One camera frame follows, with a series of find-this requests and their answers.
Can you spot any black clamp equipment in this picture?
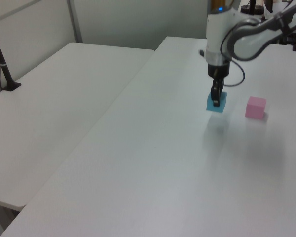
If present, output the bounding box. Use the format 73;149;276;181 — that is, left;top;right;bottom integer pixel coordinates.
280;31;296;53

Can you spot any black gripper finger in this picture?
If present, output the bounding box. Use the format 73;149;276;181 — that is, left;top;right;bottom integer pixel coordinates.
211;78;224;108

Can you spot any white side table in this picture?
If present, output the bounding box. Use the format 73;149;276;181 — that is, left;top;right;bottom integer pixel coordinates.
0;42;156;237

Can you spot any brown wooden board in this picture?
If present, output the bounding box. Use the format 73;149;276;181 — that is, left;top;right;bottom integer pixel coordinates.
211;0;235;13

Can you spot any pink cube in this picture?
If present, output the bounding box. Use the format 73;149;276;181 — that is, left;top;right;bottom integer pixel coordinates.
244;96;267;119

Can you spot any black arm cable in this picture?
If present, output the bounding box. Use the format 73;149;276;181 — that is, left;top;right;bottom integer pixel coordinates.
222;58;246;87

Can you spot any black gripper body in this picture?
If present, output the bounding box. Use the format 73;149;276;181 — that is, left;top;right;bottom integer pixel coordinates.
207;62;230;80

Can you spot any black pole with base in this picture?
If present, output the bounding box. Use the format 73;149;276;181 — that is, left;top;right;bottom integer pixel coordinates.
0;19;22;92

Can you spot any blue cube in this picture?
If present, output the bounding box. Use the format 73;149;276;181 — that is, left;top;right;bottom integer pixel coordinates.
206;91;228;114

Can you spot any black stand with round base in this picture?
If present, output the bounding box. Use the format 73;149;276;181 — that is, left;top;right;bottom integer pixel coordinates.
240;0;265;16

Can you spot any grey metal partition post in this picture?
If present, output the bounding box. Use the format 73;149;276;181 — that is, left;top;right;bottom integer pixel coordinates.
66;0;84;44

